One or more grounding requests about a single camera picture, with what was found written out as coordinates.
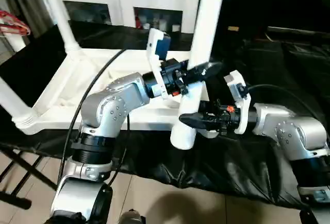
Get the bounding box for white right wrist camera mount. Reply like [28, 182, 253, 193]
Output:
[223, 71, 253, 135]

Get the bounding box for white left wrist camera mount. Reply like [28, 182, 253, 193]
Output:
[145, 27, 174, 100]

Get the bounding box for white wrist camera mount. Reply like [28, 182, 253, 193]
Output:
[145, 27, 174, 100]
[223, 71, 253, 135]

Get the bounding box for black folding frame bar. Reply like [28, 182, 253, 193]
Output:
[0, 145, 58, 210]

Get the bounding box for white plastic table top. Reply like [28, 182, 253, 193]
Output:
[18, 48, 220, 140]

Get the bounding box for grey curtain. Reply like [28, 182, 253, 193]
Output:
[0, 0, 57, 42]

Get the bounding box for black metal bar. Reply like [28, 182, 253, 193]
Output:
[267, 26, 330, 36]

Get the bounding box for black mat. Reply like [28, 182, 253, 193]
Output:
[0, 20, 330, 210]

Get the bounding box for white glass-door cabinet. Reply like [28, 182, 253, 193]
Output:
[53, 0, 203, 35]

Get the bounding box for white plastic table leg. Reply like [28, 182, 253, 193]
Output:
[170, 0, 229, 151]
[40, 0, 81, 55]
[0, 76, 36, 132]

